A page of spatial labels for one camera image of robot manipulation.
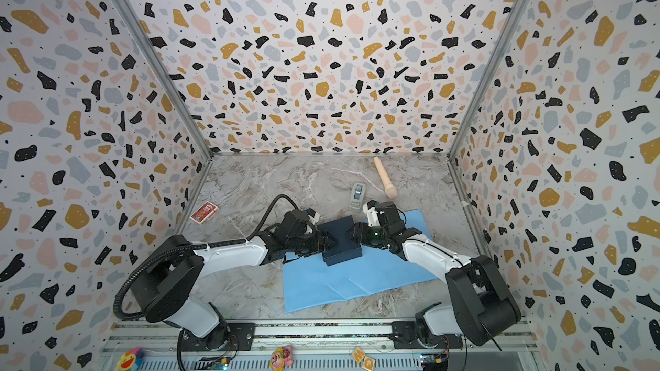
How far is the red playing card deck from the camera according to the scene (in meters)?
0.99

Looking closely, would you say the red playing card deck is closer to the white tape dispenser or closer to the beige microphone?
the white tape dispenser

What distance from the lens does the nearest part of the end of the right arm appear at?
26.1 inches

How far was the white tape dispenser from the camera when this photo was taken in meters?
1.03
